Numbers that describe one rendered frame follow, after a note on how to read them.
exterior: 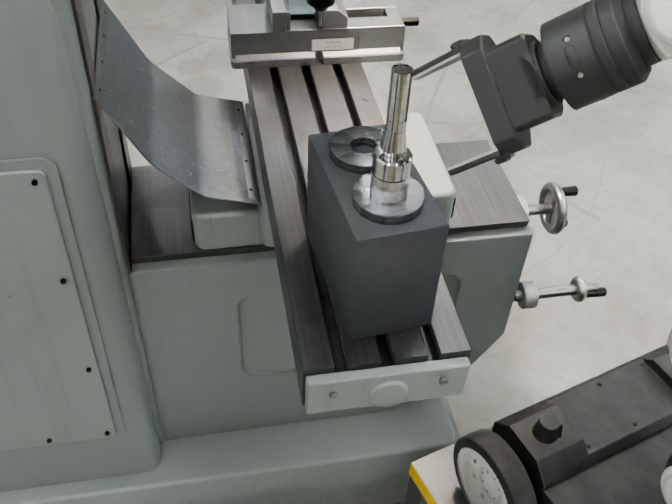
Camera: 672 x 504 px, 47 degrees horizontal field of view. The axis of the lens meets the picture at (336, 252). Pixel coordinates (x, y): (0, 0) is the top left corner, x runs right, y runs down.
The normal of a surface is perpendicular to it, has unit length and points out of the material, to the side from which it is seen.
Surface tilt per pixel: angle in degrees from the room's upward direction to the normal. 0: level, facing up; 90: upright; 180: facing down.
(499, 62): 65
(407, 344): 0
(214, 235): 90
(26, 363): 88
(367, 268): 90
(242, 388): 90
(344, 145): 0
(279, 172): 0
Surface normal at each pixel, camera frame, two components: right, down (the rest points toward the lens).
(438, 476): 0.04, -0.72
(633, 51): 0.35, 0.19
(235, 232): 0.18, 0.69
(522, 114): -0.47, 0.22
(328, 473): 0.18, 0.37
